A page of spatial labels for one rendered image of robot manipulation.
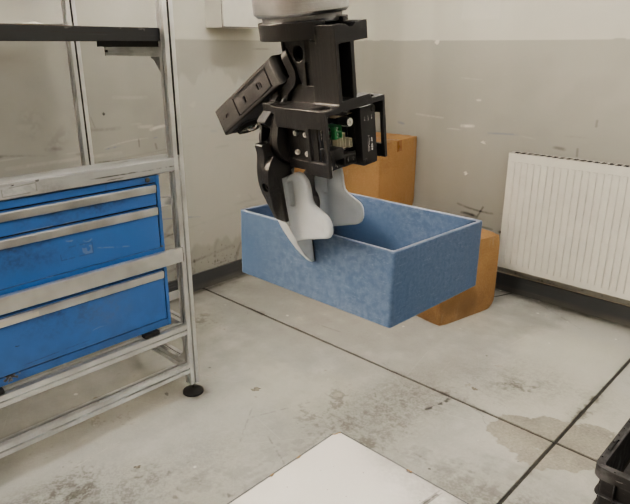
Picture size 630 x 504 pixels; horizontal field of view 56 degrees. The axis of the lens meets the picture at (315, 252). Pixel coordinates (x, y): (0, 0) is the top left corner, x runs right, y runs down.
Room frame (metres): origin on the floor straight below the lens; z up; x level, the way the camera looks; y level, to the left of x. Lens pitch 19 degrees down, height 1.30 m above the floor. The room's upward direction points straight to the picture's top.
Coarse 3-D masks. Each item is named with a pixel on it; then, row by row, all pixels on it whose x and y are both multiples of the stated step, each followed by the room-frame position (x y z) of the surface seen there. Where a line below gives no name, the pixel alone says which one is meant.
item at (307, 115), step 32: (288, 32) 0.47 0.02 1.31; (320, 32) 0.47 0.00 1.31; (352, 32) 0.47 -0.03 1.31; (288, 64) 0.50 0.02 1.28; (320, 64) 0.47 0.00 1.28; (352, 64) 0.47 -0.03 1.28; (288, 96) 0.51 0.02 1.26; (320, 96) 0.48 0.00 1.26; (352, 96) 0.48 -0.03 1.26; (384, 96) 0.50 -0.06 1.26; (288, 128) 0.50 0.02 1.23; (320, 128) 0.46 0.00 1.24; (352, 128) 0.49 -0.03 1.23; (384, 128) 0.50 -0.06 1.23; (288, 160) 0.50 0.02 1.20; (320, 160) 0.47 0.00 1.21; (352, 160) 0.48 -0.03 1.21
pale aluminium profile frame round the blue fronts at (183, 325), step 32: (64, 0) 2.49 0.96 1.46; (160, 0) 2.03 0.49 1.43; (160, 32) 2.05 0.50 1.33; (160, 64) 2.05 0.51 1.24; (160, 256) 1.95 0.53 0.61; (32, 288) 1.64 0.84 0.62; (64, 288) 1.70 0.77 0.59; (192, 288) 2.06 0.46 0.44; (192, 320) 2.05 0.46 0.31; (128, 352) 1.86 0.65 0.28; (160, 352) 2.17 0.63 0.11; (192, 352) 2.05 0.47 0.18; (32, 384) 1.62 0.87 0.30; (128, 384) 1.88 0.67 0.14; (160, 384) 1.93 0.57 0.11; (192, 384) 2.03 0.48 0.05; (64, 416) 1.69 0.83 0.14; (0, 448) 1.53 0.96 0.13
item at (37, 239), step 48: (96, 192) 1.84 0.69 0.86; (144, 192) 1.95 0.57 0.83; (0, 240) 1.62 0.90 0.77; (48, 240) 1.72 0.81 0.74; (96, 240) 1.83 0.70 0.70; (144, 240) 1.95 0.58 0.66; (0, 288) 1.61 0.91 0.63; (96, 288) 1.82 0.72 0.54; (144, 288) 1.94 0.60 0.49; (0, 336) 1.59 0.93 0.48; (48, 336) 1.69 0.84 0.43; (96, 336) 1.80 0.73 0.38; (0, 384) 1.57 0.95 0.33
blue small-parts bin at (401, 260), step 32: (256, 224) 0.59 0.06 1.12; (384, 224) 0.66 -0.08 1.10; (416, 224) 0.63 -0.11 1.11; (448, 224) 0.60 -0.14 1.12; (480, 224) 0.57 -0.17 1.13; (256, 256) 0.59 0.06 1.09; (288, 256) 0.56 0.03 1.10; (320, 256) 0.53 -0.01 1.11; (352, 256) 0.50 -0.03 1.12; (384, 256) 0.48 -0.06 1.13; (416, 256) 0.49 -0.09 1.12; (448, 256) 0.53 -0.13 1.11; (288, 288) 0.56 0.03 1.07; (320, 288) 0.53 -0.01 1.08; (352, 288) 0.50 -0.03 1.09; (384, 288) 0.47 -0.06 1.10; (416, 288) 0.50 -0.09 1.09; (448, 288) 0.54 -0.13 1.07; (384, 320) 0.47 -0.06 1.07
